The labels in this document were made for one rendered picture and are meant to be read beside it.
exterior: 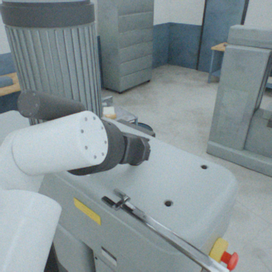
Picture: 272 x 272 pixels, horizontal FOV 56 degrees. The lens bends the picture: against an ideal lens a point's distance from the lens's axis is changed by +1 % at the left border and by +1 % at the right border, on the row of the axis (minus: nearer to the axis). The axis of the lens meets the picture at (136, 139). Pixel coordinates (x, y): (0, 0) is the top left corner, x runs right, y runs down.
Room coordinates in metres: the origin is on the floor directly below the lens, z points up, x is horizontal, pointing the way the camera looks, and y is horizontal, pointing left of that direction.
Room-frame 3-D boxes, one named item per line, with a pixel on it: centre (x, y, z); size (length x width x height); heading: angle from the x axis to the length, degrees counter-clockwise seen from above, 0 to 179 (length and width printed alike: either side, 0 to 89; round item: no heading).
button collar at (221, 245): (0.33, -0.17, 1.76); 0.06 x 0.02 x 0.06; 140
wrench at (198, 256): (0.28, -0.04, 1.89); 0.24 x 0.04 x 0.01; 48
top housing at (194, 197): (0.48, 0.01, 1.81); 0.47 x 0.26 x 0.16; 50
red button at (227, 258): (0.31, -0.19, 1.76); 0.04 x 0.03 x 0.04; 140
